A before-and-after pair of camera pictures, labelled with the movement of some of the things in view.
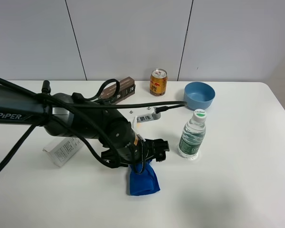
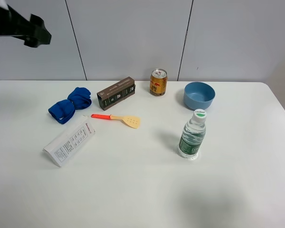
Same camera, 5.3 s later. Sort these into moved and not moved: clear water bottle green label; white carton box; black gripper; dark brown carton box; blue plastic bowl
Moved: black gripper
Not moved: dark brown carton box; blue plastic bowl; white carton box; clear water bottle green label
